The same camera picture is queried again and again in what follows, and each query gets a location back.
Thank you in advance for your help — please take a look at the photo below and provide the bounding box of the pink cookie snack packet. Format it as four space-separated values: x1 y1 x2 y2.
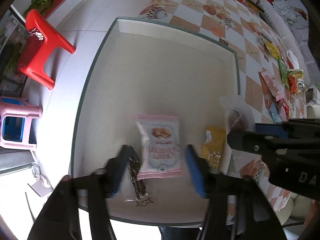
136 114 182 180

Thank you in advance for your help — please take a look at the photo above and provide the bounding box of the white tray box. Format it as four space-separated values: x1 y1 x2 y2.
71 17 241 226

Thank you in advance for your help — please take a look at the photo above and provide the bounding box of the yellow snack packet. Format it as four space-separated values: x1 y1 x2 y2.
262 37 280 60
200 126 226 169

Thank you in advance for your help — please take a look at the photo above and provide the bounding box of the dark jerky clear packet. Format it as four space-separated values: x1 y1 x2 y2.
128 150 153 207

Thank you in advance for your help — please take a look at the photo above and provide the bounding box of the green snack packet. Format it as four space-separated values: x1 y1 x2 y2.
277 57 290 90

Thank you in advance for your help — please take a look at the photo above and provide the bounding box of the clear round cake packet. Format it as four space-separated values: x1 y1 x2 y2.
219 95 255 134

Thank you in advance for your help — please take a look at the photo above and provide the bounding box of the pink blue plastic stool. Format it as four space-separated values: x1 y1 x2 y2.
1 96 43 151

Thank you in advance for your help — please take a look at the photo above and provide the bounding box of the light blue wafer packet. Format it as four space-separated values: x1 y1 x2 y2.
268 102 281 124

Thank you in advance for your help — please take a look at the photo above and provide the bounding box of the red wafer packet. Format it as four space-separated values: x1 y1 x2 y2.
280 98 290 118

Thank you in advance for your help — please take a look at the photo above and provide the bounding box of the clear bread bun packet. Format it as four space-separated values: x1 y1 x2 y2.
287 69 305 94

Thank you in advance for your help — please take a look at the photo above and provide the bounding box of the small red snack packet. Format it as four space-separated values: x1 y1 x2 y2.
287 75 297 94

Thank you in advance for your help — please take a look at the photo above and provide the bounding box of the red plastic stool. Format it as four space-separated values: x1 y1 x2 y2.
17 9 76 90

